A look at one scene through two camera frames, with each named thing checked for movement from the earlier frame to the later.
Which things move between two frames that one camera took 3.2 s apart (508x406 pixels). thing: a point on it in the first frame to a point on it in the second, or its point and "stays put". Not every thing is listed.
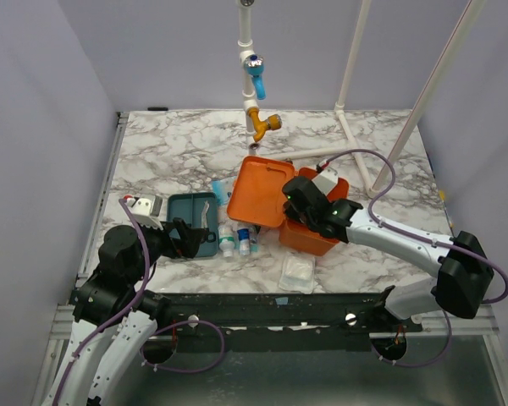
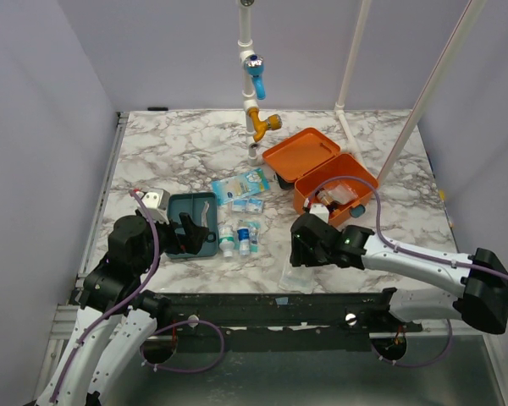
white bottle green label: (226, 236) stays put
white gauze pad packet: (298, 273) stays put
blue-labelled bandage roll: (244, 241) stays put
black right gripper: (296, 212) to (301, 247)
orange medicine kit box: (256, 196) to (321, 173)
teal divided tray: (188, 207) stays put
